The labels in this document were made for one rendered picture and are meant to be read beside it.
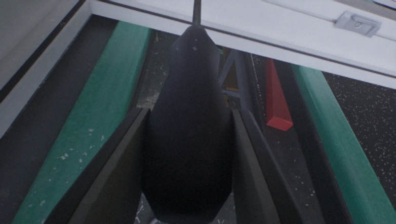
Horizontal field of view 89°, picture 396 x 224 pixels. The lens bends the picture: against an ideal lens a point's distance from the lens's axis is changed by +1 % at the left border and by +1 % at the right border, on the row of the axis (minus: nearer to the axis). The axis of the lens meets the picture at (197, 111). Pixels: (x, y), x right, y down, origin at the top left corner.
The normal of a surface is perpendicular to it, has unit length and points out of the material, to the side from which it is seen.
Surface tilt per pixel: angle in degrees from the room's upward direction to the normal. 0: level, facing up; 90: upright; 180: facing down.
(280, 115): 0
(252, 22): 90
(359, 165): 0
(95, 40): 0
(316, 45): 90
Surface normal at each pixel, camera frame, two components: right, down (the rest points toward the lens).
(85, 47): 0.25, -0.59
